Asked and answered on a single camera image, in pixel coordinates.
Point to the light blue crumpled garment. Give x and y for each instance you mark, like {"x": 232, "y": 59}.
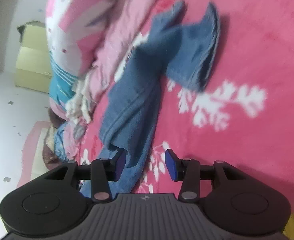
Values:
{"x": 58, "y": 143}

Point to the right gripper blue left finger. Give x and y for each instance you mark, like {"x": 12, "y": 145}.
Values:
{"x": 102, "y": 171}

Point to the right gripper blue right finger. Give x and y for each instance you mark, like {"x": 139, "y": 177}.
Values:
{"x": 188, "y": 172}

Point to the cartoon print pillow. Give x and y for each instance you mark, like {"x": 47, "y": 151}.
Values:
{"x": 74, "y": 29}

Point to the dark brown garment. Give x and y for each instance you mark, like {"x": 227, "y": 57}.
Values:
{"x": 50, "y": 159}

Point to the light pink quilt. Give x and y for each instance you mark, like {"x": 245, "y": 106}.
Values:
{"x": 126, "y": 18}

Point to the yellow green cabinet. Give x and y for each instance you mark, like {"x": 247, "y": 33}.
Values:
{"x": 33, "y": 69}

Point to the cream white crumpled garment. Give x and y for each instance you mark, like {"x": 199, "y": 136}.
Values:
{"x": 81, "y": 105}

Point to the blue denim jeans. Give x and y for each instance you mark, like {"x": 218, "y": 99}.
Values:
{"x": 183, "y": 53}

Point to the pink floral bed blanket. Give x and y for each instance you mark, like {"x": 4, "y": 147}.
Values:
{"x": 245, "y": 116}

